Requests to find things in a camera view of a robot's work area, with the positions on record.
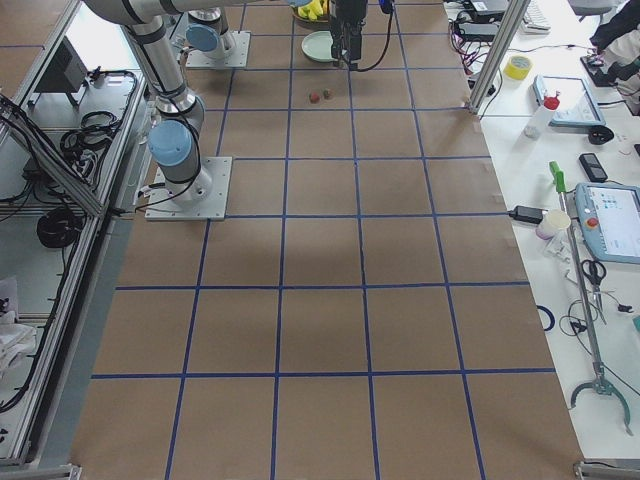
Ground paper cup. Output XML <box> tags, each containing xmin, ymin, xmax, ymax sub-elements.
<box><xmin>535</xmin><ymin>210</ymin><xmax>571</xmax><ymax>240</ymax></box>

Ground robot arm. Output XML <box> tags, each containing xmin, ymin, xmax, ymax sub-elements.
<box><xmin>86</xmin><ymin>1</ymin><xmax>231</xmax><ymax>212</ymax></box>
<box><xmin>186</xmin><ymin>1</ymin><xmax>367</xmax><ymax>70</ymax></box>

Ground long reach grabber tool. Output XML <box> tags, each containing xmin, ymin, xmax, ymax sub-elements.
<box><xmin>548</xmin><ymin>160</ymin><xmax>634</xmax><ymax>435</ymax></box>

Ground light green plate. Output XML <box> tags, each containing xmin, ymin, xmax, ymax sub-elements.
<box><xmin>301</xmin><ymin>31</ymin><xmax>333</xmax><ymax>63</ymax></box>

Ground yellow banana bunch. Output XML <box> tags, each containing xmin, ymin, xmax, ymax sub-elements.
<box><xmin>294</xmin><ymin>0</ymin><xmax>329</xmax><ymax>22</ymax></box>

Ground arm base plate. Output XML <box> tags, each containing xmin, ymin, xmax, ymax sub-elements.
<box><xmin>186</xmin><ymin>28</ymin><xmax>251</xmax><ymax>70</ymax></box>
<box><xmin>144</xmin><ymin>157</ymin><xmax>233</xmax><ymax>221</ymax></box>

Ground aluminium frame post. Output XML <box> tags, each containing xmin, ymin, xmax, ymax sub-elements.
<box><xmin>468</xmin><ymin>0</ymin><xmax>529</xmax><ymax>114</ymax></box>

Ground yellow tape roll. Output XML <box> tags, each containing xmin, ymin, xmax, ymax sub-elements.
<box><xmin>504</xmin><ymin>55</ymin><xmax>533</xmax><ymax>81</ymax></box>

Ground teach pendant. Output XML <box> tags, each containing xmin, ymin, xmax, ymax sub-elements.
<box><xmin>574</xmin><ymin>182</ymin><xmax>639</xmax><ymax>264</ymax></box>
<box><xmin>532</xmin><ymin>75</ymin><xmax>606</xmax><ymax>128</ymax></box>

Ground black power adapter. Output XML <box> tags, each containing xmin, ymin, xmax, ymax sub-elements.
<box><xmin>454</xmin><ymin>22</ymin><xmax>501</xmax><ymax>42</ymax></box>

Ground white bottle red cap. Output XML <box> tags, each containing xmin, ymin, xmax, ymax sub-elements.
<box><xmin>523</xmin><ymin>93</ymin><xmax>560</xmax><ymax>139</ymax></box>

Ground black scissors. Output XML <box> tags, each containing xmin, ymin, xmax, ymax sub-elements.
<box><xmin>580</xmin><ymin>260</ymin><xmax>607</xmax><ymax>324</ymax></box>

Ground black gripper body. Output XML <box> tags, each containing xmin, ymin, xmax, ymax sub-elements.
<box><xmin>329</xmin><ymin>0</ymin><xmax>367</xmax><ymax>63</ymax></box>

